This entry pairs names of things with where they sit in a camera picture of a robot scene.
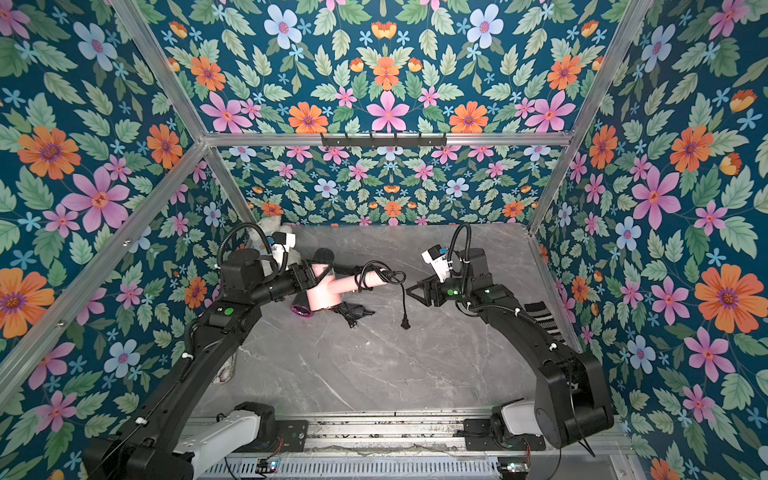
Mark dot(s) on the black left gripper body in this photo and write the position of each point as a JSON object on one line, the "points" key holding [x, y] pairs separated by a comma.
{"points": [[286, 284]]}

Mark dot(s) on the striped black white sock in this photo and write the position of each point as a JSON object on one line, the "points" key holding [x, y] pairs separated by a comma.
{"points": [[545, 319]]}

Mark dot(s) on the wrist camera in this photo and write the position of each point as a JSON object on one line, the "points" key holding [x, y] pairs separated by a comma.
{"points": [[282, 244], [437, 258]]}

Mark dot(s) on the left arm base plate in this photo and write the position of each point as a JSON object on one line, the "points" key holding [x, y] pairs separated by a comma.
{"points": [[289, 436]]}

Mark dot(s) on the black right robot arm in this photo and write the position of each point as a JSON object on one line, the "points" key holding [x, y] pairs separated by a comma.
{"points": [[572, 400]]}

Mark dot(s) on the black hook rail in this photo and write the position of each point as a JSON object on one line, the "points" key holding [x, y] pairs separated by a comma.
{"points": [[371, 140]]}

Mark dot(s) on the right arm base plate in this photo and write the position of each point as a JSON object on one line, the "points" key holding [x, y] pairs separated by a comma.
{"points": [[490, 434]]}

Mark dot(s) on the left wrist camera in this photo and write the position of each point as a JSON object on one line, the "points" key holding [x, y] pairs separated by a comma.
{"points": [[282, 244]]}

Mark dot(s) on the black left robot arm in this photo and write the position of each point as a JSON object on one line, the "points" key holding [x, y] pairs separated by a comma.
{"points": [[148, 445]]}

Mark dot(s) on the pink hair dryer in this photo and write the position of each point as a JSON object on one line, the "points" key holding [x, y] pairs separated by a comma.
{"points": [[328, 291]]}

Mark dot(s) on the white teddy bear blue shirt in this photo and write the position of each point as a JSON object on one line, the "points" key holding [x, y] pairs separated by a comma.
{"points": [[270, 225]]}

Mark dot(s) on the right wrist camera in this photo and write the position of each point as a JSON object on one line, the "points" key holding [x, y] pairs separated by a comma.
{"points": [[437, 258]]}

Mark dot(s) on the dark grey hair dryer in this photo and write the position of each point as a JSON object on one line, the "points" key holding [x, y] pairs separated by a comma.
{"points": [[323, 256], [352, 313]]}

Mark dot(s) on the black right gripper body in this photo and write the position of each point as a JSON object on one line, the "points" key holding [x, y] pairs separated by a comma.
{"points": [[432, 291]]}

